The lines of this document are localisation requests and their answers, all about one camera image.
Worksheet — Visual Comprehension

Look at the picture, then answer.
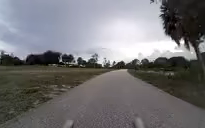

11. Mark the grey paved path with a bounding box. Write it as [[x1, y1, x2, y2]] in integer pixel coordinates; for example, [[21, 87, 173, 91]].
[[0, 68, 205, 128]]

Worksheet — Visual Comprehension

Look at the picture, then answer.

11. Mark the patchy grass field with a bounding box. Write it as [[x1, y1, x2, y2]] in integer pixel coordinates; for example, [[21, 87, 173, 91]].
[[0, 64, 115, 128]]

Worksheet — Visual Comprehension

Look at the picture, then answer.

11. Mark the palm tree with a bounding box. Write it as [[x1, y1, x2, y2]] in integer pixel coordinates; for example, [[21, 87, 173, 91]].
[[149, 0, 205, 81]]

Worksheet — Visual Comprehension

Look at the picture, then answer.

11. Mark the row of distant trees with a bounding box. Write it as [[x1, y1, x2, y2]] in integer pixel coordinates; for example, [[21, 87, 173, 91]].
[[0, 49, 205, 70]]

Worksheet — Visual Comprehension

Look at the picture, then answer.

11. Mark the grass verge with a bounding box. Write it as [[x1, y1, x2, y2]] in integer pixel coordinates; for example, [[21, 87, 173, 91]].
[[127, 68, 205, 114]]

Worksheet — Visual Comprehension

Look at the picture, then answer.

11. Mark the robot's own part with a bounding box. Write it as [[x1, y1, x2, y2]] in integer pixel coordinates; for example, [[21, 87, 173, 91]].
[[63, 119, 75, 128], [133, 117, 146, 128]]

